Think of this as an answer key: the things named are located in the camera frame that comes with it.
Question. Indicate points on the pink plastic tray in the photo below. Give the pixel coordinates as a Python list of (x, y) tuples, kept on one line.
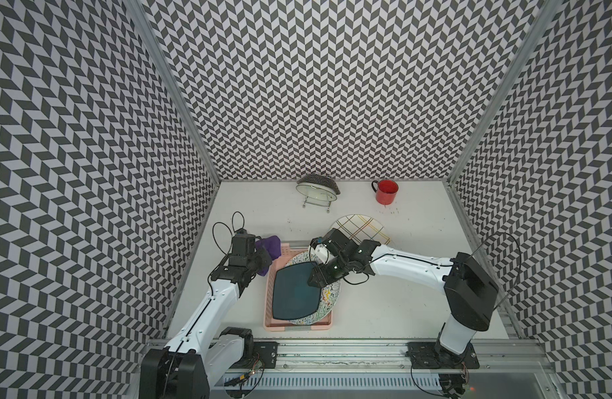
[(289, 249)]

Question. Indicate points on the aluminium front rail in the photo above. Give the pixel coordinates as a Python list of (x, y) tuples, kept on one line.
[(391, 355)]

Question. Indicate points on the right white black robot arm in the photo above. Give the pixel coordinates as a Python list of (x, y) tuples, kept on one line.
[(470, 291)]

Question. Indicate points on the colourful speckled round plate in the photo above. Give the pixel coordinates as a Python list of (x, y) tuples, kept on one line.
[(329, 294)]

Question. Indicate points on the purple cloth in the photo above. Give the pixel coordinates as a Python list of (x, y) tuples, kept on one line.
[(272, 246)]

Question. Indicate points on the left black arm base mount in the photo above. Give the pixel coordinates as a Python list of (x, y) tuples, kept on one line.
[(254, 351)]

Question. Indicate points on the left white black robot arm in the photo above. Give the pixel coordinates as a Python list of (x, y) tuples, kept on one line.
[(193, 361)]

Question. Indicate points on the dark teal square plate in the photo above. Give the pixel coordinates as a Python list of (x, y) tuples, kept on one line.
[(293, 297)]

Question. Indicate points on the red mug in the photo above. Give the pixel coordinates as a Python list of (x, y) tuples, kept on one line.
[(385, 191)]

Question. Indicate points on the metal wire plate rack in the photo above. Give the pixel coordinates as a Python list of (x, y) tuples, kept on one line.
[(324, 204)]

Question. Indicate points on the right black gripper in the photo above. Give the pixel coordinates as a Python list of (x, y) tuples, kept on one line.
[(321, 275)]

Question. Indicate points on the white plaid striped plate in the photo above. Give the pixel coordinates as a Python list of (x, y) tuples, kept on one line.
[(360, 227)]

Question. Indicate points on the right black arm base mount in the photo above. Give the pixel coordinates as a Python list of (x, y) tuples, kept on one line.
[(432, 356)]

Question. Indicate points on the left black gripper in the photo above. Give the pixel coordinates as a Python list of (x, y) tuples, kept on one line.
[(264, 257)]

